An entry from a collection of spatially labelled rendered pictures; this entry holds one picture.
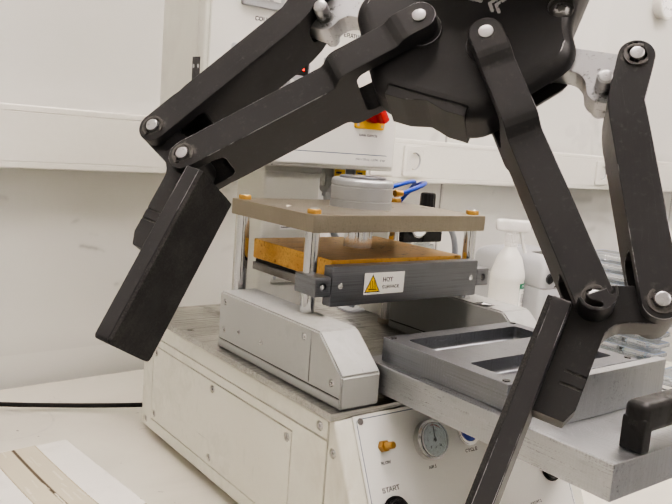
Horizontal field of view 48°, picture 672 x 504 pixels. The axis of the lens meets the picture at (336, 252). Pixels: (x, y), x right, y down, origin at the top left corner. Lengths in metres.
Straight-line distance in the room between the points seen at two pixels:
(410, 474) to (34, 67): 0.88
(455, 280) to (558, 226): 0.70
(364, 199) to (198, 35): 0.29
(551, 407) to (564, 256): 0.05
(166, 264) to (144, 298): 0.01
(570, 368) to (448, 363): 0.48
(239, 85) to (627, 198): 0.15
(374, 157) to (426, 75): 0.85
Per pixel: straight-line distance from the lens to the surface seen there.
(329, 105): 0.29
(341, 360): 0.75
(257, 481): 0.89
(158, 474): 1.04
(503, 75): 0.27
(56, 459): 0.87
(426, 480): 0.81
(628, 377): 0.74
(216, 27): 0.99
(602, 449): 0.64
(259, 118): 0.29
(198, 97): 0.30
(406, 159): 1.72
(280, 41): 0.30
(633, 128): 0.27
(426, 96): 0.28
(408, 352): 0.75
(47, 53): 1.34
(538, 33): 0.29
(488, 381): 0.69
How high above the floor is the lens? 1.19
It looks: 8 degrees down
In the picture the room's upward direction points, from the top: 4 degrees clockwise
